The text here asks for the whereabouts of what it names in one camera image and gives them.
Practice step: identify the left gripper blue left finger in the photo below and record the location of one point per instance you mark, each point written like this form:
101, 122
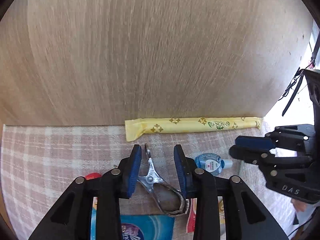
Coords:
70, 216

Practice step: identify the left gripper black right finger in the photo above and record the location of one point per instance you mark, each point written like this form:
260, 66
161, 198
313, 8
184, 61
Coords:
246, 217

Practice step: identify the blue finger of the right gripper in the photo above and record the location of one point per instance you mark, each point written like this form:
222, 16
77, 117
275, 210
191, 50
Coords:
266, 158
260, 143

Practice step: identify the small sanitizer bottle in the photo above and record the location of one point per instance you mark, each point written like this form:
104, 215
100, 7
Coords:
213, 163

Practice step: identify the yellow chopstick wrapper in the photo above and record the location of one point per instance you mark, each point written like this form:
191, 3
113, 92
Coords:
134, 129

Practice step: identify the red white snack packet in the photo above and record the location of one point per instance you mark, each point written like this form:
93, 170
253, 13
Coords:
190, 227

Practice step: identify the blue tissue packet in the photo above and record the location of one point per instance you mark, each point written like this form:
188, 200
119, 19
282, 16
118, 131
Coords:
139, 222

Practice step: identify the plaid table cloth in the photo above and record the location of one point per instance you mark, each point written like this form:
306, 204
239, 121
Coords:
39, 163

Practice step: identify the black tripod stand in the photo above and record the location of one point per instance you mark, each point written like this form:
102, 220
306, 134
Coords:
298, 78

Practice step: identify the wooden board panel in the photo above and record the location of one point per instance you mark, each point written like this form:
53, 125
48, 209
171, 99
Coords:
101, 62

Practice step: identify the cartoon figure keychain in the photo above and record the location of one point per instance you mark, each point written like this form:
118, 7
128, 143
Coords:
93, 175

